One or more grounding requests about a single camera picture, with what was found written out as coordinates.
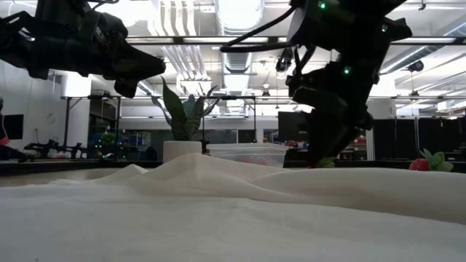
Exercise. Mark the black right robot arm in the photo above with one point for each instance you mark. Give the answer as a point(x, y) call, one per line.
point(346, 29)

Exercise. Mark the black computer monitor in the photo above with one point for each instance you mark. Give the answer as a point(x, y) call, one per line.
point(291, 127)

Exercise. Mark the black idle robot arm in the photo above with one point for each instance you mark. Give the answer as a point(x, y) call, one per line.
point(54, 146)

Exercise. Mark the black partition panels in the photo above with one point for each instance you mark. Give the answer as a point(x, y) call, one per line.
point(400, 138)

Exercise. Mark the black ceiling spot lamp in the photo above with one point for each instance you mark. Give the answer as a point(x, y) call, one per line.
point(415, 66)

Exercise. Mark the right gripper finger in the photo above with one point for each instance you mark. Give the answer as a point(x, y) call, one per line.
point(322, 138)
point(349, 138)

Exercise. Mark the clear plastic tupperware container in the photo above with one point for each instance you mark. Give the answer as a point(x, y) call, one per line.
point(251, 151)

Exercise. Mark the black wall screen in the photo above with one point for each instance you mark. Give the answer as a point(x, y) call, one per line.
point(14, 126)

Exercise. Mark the shelf with red bins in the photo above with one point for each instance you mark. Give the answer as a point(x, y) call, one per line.
point(361, 147)

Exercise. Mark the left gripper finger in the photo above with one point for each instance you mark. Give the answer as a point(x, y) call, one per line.
point(140, 62)
point(126, 87)

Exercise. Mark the black hanging camera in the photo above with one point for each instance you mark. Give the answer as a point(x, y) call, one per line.
point(284, 62)

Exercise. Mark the long ceiling light strip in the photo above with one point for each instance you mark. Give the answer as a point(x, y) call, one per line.
point(200, 39)

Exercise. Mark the silver ventilation duct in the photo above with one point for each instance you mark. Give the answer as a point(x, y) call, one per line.
point(238, 16)

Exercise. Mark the black table frame rail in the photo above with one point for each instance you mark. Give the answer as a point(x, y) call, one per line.
point(73, 165)

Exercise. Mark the white cloth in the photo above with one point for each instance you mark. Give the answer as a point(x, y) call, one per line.
point(218, 218)

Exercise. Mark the green snake plant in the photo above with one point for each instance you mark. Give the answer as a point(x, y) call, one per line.
point(174, 105)

